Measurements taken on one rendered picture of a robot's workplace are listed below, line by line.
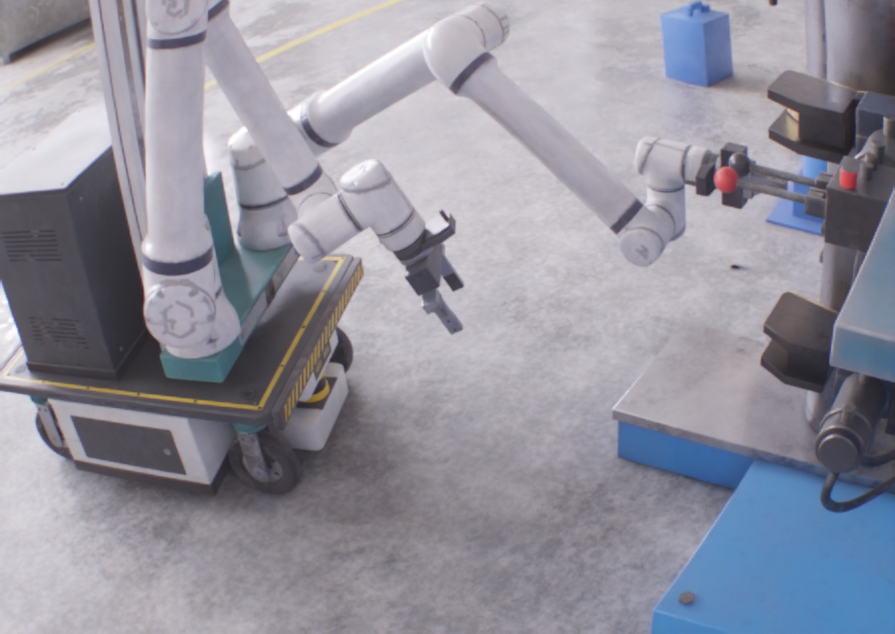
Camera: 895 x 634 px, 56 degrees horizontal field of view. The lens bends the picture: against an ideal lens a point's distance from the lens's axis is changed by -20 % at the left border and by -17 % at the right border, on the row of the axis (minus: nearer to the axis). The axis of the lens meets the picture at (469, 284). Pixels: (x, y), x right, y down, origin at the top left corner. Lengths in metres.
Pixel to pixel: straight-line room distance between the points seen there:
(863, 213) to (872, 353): 0.40
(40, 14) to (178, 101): 7.23
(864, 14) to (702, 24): 2.89
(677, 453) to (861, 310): 1.41
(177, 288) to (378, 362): 1.07
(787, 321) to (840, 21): 0.60
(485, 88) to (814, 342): 0.84
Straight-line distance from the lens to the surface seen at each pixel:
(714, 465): 2.24
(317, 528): 2.27
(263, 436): 2.28
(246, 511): 2.36
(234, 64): 1.86
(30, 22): 8.86
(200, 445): 2.27
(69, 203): 2.16
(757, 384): 2.34
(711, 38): 4.67
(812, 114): 1.59
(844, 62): 1.79
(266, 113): 1.89
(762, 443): 2.16
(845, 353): 0.89
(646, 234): 2.00
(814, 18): 3.18
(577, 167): 2.01
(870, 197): 1.24
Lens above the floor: 1.53
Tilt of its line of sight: 30 degrees down
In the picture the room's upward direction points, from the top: 7 degrees counter-clockwise
